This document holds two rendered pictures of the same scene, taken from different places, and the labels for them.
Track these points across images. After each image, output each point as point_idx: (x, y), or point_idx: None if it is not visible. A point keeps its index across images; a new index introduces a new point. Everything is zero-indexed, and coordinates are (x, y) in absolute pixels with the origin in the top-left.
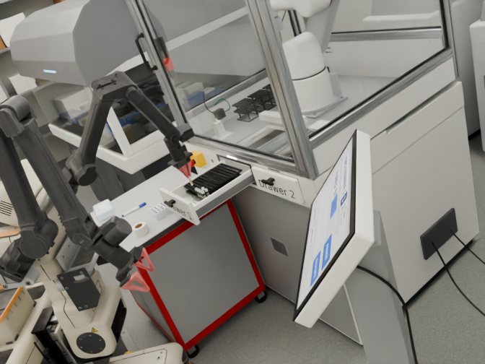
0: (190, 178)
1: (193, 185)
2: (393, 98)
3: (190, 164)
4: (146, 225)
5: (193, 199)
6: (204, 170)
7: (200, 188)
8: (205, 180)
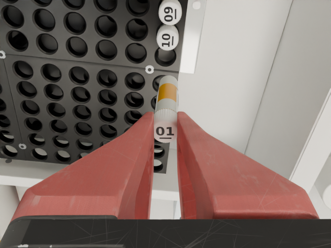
0: (157, 107)
1: (131, 120)
2: None
3: (85, 173)
4: (327, 174)
5: (183, 67)
6: (1, 232)
7: (135, 37)
8: (49, 94)
